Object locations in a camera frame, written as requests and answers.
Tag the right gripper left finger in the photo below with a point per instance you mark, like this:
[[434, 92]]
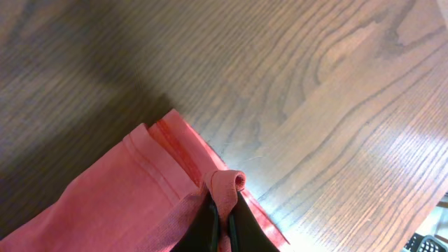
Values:
[[203, 233]]

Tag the black plastic basket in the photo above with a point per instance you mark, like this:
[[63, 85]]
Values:
[[428, 243]]

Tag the right gripper right finger tip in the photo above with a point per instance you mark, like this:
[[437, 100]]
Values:
[[244, 231]]

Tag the red orange t-shirt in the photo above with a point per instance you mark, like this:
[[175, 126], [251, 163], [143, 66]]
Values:
[[142, 195]]

